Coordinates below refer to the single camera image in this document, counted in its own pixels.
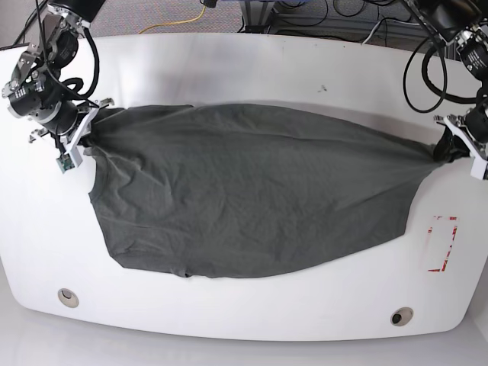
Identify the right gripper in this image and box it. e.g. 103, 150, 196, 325
28, 98, 114, 159

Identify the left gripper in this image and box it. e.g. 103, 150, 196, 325
434, 114, 487, 178

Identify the dark grey t-shirt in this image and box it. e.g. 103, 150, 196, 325
85, 104, 462, 278

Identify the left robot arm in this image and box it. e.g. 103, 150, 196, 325
401, 0, 487, 180

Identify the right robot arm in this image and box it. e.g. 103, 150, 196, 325
2, 1, 113, 170

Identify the red tape rectangle marking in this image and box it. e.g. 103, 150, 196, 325
422, 216, 460, 273

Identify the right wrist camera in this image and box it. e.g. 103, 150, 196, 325
56, 149, 82, 174

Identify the left table cable grommet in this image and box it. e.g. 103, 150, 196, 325
57, 288, 79, 309

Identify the table cable grommet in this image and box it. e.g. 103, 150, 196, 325
57, 288, 79, 309
390, 307, 414, 327

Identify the right table cable grommet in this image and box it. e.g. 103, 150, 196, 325
390, 307, 414, 327

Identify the white cable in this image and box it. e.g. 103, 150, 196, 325
361, 16, 390, 45

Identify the yellow cable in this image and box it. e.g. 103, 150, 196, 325
137, 0, 209, 35

